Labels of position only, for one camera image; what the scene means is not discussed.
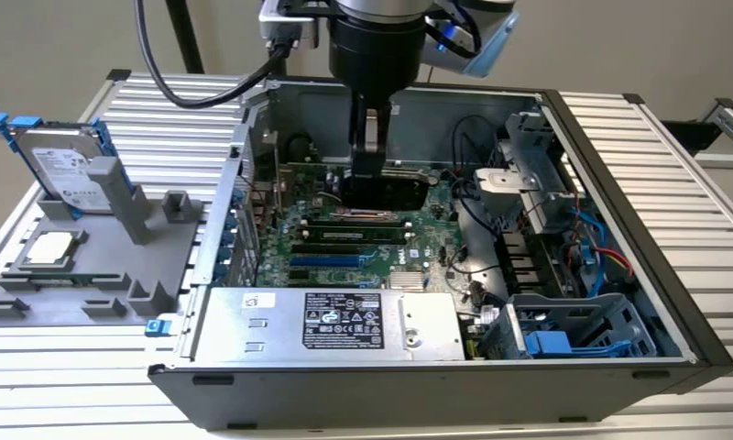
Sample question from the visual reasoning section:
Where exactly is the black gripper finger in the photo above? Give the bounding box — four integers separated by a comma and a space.
348, 90, 395, 181

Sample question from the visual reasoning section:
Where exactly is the green graphics card black cooler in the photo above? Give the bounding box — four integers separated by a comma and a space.
272, 131, 433, 213

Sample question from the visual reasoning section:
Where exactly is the CPU socket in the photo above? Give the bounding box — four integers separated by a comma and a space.
332, 205, 400, 217

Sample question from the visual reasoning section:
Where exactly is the black RAM slot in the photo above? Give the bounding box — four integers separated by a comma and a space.
301, 214, 412, 230

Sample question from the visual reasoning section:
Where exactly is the green RAM stick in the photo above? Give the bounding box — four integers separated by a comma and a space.
308, 228, 404, 244

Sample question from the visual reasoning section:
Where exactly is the green motherboard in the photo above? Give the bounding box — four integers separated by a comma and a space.
253, 158, 469, 297

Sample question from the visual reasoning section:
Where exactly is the black expansion slot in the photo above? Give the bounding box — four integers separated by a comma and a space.
291, 242, 375, 257

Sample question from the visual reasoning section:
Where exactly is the blue expansion slot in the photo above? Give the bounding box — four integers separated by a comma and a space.
287, 254, 368, 270

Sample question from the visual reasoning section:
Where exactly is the black stand pole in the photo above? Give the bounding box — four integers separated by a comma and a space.
164, 0, 207, 74

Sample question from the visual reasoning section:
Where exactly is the silver finned heatsink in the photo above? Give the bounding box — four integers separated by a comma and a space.
388, 270, 431, 291

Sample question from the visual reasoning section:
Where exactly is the silver power supply unit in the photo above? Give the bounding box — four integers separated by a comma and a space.
192, 286, 469, 363

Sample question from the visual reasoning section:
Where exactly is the grey parts rack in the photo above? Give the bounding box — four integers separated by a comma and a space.
0, 158, 213, 329

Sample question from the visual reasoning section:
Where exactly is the hard disk in blue carrier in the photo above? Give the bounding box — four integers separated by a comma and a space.
0, 112, 121, 216

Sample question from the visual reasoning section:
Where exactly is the grey disk bay cage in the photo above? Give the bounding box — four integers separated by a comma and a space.
481, 292, 659, 361

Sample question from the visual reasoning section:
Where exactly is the blue disk carrier clip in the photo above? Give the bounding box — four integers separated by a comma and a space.
523, 332, 573, 358

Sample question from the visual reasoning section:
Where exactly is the silver CPU chip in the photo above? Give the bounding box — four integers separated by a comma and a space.
23, 231, 79, 267

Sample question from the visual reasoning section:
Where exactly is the open black PC case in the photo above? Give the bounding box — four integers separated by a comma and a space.
145, 72, 733, 432

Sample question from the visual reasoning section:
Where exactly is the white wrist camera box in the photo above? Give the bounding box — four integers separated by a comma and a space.
424, 16, 485, 60

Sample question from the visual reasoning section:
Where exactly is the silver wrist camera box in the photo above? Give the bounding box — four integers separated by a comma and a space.
257, 0, 320, 50

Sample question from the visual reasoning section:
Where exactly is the black wire loop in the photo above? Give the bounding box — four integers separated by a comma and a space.
449, 114, 500, 173

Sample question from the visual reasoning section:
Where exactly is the grey metal drive bracket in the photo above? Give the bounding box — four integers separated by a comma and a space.
473, 112, 588, 235

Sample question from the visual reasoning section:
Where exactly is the black camera cable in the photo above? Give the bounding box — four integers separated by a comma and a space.
133, 0, 299, 110

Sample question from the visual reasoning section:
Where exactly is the blue wire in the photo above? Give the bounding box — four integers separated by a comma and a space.
564, 205, 619, 294

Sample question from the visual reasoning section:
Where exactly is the red wire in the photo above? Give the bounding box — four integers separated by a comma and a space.
596, 246, 636, 277

